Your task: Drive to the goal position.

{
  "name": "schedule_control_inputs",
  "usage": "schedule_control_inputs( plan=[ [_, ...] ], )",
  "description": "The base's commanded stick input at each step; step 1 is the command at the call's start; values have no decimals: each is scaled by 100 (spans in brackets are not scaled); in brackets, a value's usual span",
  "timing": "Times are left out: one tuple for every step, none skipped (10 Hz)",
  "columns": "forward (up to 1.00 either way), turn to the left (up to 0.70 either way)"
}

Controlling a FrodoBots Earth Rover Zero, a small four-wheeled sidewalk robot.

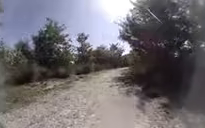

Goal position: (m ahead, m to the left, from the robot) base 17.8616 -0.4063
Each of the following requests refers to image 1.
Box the pale dirt gravel path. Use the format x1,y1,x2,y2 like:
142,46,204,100
4,66,191,128

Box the row of green trees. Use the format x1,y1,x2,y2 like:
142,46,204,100
0,18,129,86

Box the dark trees and bushes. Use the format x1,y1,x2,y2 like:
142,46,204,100
118,0,205,108

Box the dry grass verge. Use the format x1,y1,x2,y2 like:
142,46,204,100
4,71,88,108

